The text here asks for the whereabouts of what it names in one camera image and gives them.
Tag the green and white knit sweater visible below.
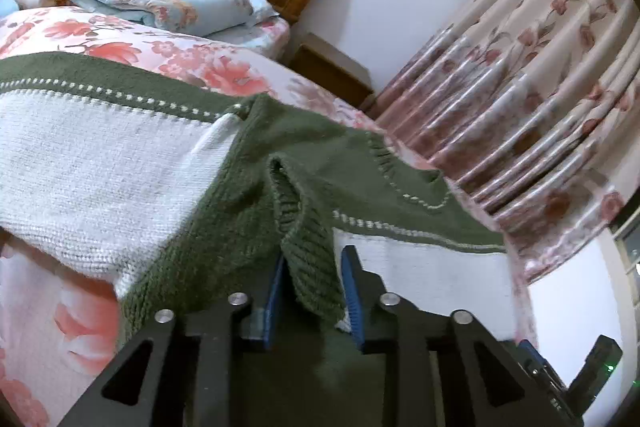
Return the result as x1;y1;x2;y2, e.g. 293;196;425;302
0;51;522;427

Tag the white barred window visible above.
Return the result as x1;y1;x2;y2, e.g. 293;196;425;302
612;208;639;308

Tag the pink floral curtain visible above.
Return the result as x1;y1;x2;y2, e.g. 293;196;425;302
369;0;639;281

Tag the brown wooden nightstand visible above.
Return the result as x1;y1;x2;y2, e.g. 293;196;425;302
288;32;374;108

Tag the light blue floral pillow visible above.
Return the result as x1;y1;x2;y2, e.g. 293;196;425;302
70;0;278;37

